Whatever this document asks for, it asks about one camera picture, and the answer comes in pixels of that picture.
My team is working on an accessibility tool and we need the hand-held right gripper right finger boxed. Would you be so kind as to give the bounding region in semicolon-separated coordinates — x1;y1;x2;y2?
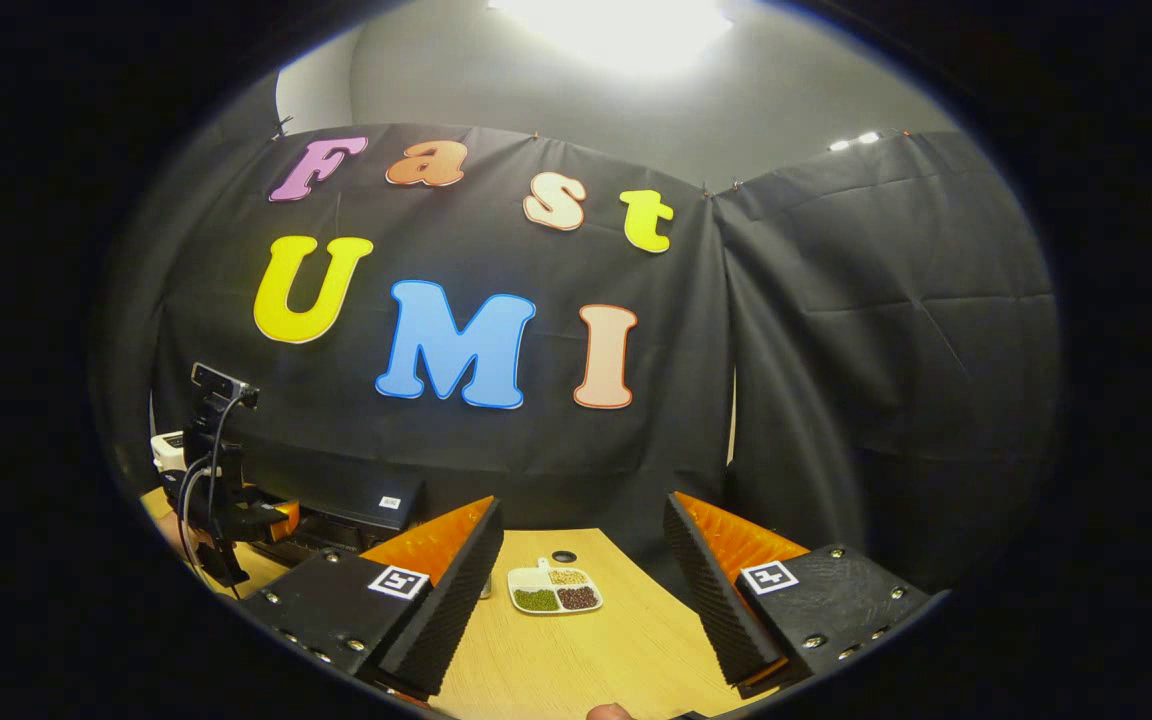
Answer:
663;491;932;689

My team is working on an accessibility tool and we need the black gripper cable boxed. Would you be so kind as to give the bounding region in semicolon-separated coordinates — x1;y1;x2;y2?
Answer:
176;392;257;601

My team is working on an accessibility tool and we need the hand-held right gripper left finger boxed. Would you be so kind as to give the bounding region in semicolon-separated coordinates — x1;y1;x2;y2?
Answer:
236;496;505;699

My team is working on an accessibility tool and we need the large ceiling light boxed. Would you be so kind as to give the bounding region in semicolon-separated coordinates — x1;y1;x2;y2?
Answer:
491;0;737;76

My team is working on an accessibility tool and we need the white toaster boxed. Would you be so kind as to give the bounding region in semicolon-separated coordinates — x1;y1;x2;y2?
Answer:
150;430;187;476

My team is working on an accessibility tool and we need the black electric oven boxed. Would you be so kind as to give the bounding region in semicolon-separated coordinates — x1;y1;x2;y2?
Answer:
236;440;427;569

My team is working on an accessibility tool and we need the white divided plate of beans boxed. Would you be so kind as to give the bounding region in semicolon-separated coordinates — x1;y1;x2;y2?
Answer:
507;558;604;616

